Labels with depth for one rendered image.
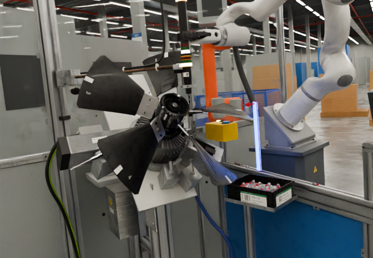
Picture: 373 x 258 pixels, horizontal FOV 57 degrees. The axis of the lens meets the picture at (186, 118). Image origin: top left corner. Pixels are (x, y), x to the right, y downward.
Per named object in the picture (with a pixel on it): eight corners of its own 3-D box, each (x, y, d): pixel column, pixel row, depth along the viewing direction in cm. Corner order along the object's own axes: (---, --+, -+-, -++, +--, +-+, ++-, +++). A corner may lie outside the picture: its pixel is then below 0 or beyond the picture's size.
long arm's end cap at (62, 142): (64, 152, 133) (66, 136, 125) (67, 169, 129) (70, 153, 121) (55, 153, 131) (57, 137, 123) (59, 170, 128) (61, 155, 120)
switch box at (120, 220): (126, 224, 171) (122, 182, 169) (138, 234, 158) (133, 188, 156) (109, 229, 167) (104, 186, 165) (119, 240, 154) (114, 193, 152)
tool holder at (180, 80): (172, 89, 137) (170, 64, 136) (180, 88, 144) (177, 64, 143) (192, 87, 134) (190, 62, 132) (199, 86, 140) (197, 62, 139)
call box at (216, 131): (206, 141, 189) (205, 122, 188) (221, 138, 194) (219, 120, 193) (223, 145, 175) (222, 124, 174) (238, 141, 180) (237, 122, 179)
